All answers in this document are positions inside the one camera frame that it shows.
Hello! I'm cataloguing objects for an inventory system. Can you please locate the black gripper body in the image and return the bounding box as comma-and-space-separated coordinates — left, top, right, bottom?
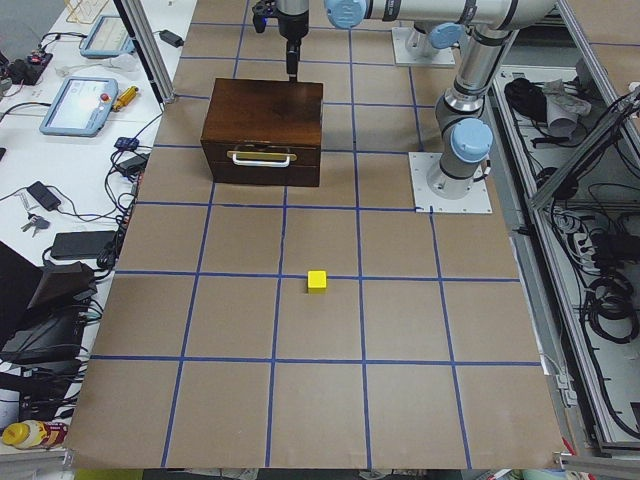
277, 10, 306, 61

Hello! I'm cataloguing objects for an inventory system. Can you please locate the dark wooden drawer box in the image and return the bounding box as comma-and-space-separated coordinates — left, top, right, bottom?
200, 78, 324, 187

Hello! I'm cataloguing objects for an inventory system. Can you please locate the yellow block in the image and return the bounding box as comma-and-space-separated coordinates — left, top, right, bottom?
307, 270, 328, 294

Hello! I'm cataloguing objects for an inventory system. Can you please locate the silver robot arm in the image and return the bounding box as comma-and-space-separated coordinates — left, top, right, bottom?
428, 25, 518, 200
275, 0, 524, 82

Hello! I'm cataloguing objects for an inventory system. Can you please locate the black power adapter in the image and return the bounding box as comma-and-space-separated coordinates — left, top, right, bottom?
159, 29, 184, 48

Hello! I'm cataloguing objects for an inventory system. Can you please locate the yellow screwdriver tool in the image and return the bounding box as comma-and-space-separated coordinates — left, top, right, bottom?
112, 85, 139, 112

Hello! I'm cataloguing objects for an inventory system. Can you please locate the far blue teach pendant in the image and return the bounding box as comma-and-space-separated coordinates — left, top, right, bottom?
79, 15, 135, 58

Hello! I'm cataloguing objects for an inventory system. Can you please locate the blue teach pendant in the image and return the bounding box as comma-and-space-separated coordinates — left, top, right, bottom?
79, 15, 135, 58
39, 76, 119, 137

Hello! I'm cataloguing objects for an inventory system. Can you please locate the near blue teach pendant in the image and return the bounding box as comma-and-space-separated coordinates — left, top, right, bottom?
39, 76, 119, 137

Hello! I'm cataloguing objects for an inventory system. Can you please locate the black laptop brick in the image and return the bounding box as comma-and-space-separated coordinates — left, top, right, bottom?
50, 230, 116, 260

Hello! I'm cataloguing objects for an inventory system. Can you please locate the black smartphone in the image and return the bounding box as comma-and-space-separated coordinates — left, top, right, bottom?
27, 181, 61, 211

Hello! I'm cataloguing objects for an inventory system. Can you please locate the keys bunch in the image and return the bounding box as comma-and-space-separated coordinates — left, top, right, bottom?
21, 213, 50, 236

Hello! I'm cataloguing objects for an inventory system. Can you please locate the yellow bottle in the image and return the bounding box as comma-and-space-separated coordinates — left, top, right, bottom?
1, 420, 69, 450

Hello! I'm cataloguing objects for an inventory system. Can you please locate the aluminium frame post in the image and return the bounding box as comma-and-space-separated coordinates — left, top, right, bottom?
113, 0, 175, 105

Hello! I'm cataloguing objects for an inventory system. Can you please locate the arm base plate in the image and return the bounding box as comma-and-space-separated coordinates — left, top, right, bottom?
409, 152, 493, 215
391, 24, 462, 68

